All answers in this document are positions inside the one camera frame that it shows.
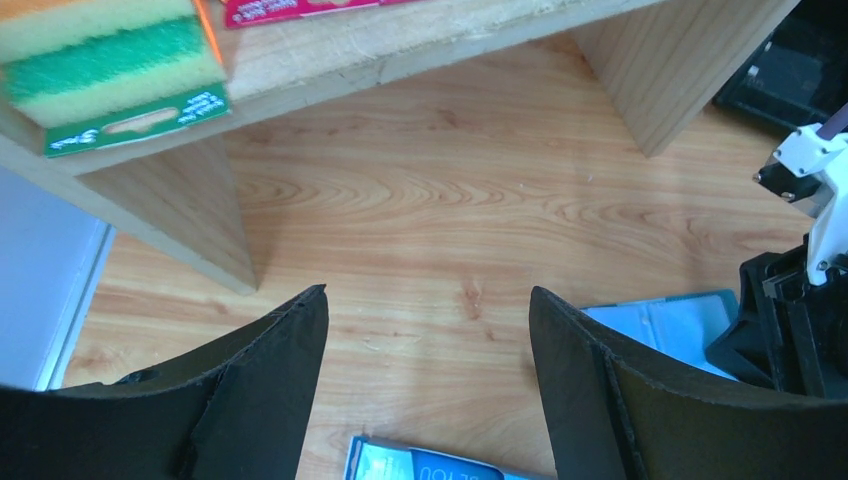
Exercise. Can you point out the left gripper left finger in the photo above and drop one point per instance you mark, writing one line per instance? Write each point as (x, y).
(237, 407)

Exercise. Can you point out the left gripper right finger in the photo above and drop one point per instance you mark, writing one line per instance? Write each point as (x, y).
(617, 409)

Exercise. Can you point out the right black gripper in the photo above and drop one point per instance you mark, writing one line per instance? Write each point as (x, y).
(788, 335)

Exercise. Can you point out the blue leather card holder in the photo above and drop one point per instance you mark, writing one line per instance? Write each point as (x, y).
(681, 327)

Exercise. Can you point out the blue flat box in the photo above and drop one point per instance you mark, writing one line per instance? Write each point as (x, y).
(378, 458)

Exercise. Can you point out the black compartment tray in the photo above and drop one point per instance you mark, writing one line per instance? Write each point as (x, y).
(798, 75)

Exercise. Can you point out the wooden two-tier shelf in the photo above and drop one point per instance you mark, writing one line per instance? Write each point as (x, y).
(659, 61)

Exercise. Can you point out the multicolour sponge stack pack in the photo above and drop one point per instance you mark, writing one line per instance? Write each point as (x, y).
(94, 74)

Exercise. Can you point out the red orange Scrub Mommy box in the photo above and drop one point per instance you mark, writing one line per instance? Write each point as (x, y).
(245, 13)

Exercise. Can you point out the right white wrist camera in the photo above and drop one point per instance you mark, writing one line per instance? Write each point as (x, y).
(809, 171)

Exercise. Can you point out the aluminium frame rail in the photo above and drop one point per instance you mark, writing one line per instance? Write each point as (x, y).
(79, 284)

